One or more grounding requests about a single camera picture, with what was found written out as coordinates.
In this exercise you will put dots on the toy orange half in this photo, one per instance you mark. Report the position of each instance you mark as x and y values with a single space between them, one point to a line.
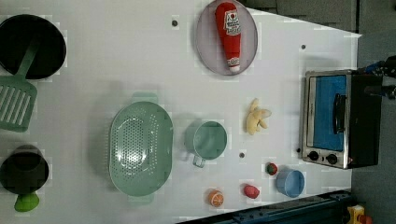
216 198

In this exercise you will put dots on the green slotted spatula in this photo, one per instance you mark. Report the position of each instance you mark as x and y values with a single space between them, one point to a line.
18 95

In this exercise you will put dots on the green perforated colander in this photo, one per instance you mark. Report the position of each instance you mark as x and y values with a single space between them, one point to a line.
141 146

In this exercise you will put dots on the black cylindrical pot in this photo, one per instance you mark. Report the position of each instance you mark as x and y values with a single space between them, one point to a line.
24 171

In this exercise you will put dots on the yellow red toy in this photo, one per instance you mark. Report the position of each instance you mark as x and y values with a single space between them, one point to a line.
358 216

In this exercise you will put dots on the grey round plate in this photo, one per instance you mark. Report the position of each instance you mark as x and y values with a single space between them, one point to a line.
209 46

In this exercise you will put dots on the red plush ketchup bottle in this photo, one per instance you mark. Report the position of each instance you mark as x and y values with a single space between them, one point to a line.
229 31

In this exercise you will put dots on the silver black toaster oven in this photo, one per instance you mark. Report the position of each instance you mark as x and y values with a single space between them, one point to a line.
342 119

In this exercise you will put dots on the yellow peeled toy banana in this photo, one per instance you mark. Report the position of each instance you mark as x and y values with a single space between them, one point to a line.
255 118

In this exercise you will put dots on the black round pan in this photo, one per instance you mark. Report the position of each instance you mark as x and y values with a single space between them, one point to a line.
16 34

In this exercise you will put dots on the toy strawberry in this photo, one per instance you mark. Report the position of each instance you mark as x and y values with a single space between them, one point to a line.
271 169

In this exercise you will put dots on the red toy fruit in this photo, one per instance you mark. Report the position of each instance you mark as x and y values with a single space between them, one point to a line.
251 191

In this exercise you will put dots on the green cup with handle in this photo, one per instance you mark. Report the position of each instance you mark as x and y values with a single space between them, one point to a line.
205 140

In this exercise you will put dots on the blue metal frame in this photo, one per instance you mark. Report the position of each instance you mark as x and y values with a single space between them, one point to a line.
326 208

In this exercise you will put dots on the green toy pear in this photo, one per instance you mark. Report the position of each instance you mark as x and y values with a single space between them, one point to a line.
26 202

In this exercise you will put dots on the blue small bowl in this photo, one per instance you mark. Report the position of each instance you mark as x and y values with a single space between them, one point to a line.
290 182

